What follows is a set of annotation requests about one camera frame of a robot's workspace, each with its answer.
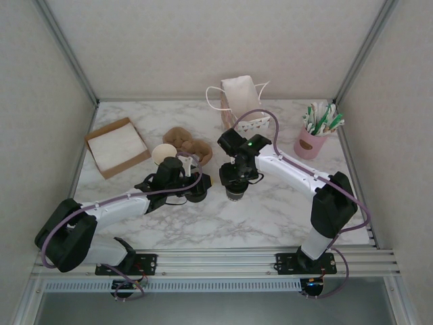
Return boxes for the white paper napkin stack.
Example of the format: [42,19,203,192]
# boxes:
[88,122,149,170]

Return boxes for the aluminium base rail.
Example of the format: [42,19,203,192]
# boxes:
[32,248,402,279]

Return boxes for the aluminium back table rail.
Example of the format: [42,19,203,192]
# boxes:
[96,97,336,102]

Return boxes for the cartoon animal paper gift bag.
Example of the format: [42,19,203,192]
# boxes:
[205,76,271,135]

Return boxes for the white slotted cable duct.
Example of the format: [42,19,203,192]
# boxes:
[43,279,302,293]

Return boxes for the single black paper cup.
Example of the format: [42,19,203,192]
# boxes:
[221,182,250,203]

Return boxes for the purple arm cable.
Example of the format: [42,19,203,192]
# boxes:
[233,108,371,301]
[40,154,204,302]

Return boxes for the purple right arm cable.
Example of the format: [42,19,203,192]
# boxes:
[233,108,371,301]

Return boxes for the aluminium frame post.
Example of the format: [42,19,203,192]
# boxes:
[333,0,402,104]
[32,0,99,106]

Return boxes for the brown pulp cup carrier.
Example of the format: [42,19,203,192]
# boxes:
[162,127,214,169]

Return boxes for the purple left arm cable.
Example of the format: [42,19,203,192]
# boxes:
[40,154,204,302]

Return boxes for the stack of black cup lids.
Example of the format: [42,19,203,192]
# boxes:
[184,189,209,204]

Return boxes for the controller board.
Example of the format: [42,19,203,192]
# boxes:
[111,279,143,292]
[300,277,326,296]

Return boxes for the brown cardboard napkin box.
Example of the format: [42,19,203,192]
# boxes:
[83,116,152,179]

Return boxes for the right controller board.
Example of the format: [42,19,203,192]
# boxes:
[300,277,326,296]

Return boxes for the left controller board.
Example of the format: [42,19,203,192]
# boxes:
[111,279,143,292]

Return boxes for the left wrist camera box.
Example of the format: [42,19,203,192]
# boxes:
[177,152,201,177]

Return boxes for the stack of black paper cups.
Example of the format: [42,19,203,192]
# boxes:
[151,144,179,167]

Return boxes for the aluminium side table rail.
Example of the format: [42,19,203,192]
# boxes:
[334,101,378,251]
[52,101,99,252]

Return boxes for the pink cylindrical holder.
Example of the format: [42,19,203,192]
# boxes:
[293,122,329,160]

